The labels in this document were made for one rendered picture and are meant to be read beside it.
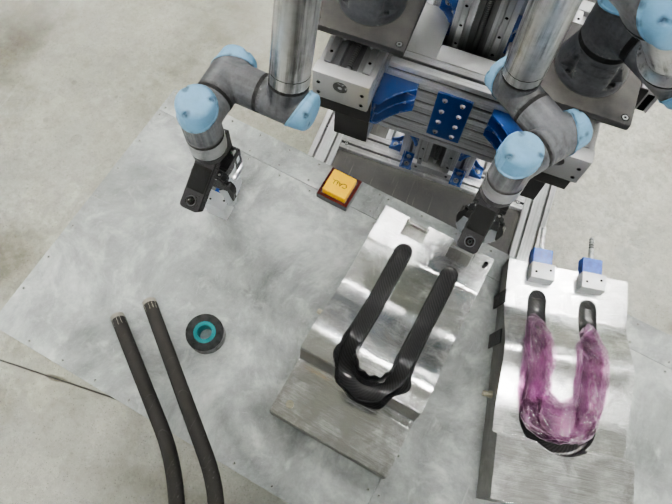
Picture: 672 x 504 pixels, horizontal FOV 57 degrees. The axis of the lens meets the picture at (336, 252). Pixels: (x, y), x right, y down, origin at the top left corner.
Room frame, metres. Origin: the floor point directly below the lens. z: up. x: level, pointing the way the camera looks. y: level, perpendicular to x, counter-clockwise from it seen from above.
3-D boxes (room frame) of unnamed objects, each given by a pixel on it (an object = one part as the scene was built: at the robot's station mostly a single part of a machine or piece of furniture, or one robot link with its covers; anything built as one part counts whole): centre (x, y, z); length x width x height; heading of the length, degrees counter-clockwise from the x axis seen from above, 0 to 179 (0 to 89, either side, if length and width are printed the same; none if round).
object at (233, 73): (0.71, 0.21, 1.14); 0.11 x 0.11 x 0.08; 68
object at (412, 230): (0.54, -0.17, 0.87); 0.05 x 0.05 x 0.04; 65
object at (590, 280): (0.51, -0.56, 0.86); 0.13 x 0.05 x 0.05; 172
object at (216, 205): (0.64, 0.26, 0.83); 0.13 x 0.05 x 0.05; 160
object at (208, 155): (0.62, 0.27, 1.07); 0.08 x 0.08 x 0.05
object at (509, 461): (0.24, -0.48, 0.86); 0.50 x 0.26 x 0.11; 172
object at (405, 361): (0.33, -0.13, 0.92); 0.35 x 0.16 x 0.09; 155
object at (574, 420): (0.25, -0.47, 0.90); 0.26 x 0.18 x 0.08; 172
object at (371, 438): (0.32, -0.11, 0.87); 0.50 x 0.26 x 0.14; 155
